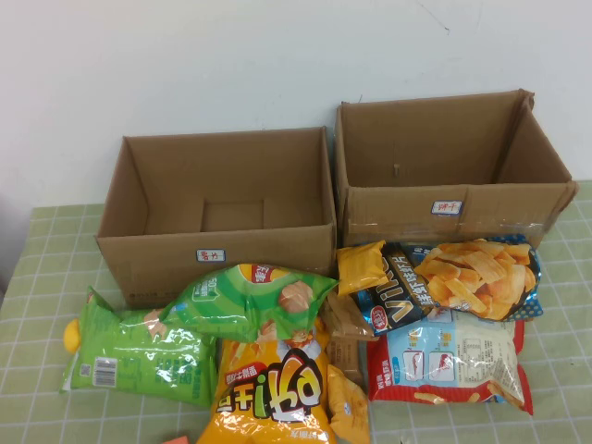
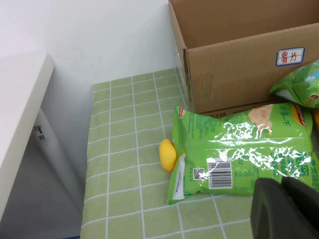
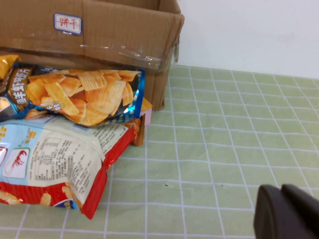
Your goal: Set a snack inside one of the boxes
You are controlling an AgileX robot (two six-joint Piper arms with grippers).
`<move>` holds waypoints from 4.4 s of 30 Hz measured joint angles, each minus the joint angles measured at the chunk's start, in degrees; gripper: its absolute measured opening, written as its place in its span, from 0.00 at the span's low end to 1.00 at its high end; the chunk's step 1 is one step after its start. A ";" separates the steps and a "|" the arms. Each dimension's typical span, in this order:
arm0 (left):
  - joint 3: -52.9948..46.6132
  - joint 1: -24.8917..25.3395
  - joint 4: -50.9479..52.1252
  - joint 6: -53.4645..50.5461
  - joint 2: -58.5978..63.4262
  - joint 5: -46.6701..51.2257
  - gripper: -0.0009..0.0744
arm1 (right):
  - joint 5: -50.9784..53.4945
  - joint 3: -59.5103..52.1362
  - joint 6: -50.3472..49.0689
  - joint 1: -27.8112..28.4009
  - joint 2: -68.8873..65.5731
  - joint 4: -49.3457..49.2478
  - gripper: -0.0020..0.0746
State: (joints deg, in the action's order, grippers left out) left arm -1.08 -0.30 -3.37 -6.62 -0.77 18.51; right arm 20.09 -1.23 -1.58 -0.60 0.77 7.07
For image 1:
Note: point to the green Lay's chip bag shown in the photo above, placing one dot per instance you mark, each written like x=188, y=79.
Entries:
x=240, y=300

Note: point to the small yellow snack packet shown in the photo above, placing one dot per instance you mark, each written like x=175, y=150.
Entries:
x=349, y=407
x=361, y=268

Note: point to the low brown cardboard box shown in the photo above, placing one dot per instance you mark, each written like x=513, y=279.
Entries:
x=287, y=176

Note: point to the orange card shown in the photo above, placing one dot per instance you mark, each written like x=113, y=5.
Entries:
x=175, y=439

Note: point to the large orange chip bag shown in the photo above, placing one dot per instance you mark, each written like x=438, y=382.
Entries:
x=268, y=393

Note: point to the tall brown cardboard box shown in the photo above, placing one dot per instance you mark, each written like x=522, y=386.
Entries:
x=439, y=148

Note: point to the black Vikar shrimp chip bag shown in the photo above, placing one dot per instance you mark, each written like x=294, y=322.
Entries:
x=462, y=277

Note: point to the green chip bag with barcode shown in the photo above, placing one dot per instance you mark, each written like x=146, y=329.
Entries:
x=139, y=365

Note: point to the yellow rubber duck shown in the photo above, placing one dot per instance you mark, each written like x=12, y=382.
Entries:
x=71, y=337

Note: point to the tan striped snack packet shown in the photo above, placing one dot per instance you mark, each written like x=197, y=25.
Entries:
x=344, y=316

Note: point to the green checked tablecloth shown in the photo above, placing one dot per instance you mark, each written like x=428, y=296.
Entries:
x=46, y=259

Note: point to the white label red handwriting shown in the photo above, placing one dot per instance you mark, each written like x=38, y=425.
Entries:
x=447, y=207
x=210, y=255

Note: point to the red white shrimp stick bag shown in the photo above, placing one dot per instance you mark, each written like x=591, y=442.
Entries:
x=462, y=365

